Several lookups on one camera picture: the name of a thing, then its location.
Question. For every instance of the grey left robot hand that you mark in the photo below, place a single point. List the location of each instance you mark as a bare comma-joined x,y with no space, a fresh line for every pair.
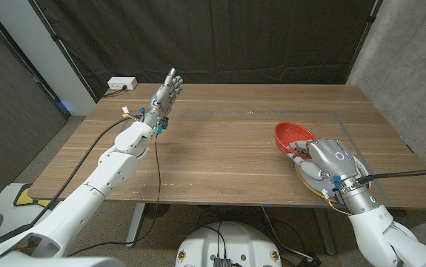
162,100

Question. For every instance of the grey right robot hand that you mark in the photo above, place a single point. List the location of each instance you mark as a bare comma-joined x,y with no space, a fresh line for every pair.
331,159

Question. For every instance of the red bowl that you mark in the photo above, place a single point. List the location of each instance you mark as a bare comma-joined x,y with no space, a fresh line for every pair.
290,133

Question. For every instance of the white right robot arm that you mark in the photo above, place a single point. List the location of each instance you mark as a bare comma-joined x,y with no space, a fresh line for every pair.
375,230

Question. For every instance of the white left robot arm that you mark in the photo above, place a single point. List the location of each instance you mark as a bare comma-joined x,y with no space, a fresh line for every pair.
112,170

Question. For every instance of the white plate with gold rim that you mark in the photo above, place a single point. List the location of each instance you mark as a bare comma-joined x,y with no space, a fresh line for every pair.
310,183

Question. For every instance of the white power strip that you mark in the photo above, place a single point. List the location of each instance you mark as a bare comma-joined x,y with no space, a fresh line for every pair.
122,83

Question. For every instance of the black fabric backdrop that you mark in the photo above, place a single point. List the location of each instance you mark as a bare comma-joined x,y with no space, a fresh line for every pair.
216,37

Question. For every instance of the black floor power adapter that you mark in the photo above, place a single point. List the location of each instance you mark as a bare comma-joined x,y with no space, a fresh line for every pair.
309,260

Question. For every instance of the black backdrop stand pole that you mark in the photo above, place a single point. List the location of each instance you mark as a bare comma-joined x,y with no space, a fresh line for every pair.
364,37
64,52

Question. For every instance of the black ribbed round base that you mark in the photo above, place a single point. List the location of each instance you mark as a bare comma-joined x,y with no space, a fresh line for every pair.
157,210

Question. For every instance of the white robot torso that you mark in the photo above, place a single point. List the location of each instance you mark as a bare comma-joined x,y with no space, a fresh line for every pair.
242,239

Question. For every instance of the white table leg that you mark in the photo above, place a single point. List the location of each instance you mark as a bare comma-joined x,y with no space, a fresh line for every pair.
135,222

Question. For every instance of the black box on torso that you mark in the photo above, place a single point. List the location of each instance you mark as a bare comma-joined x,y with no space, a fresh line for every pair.
222,262

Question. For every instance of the yellow and black floor mat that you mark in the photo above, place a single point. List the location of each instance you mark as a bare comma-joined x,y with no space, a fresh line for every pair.
25,198

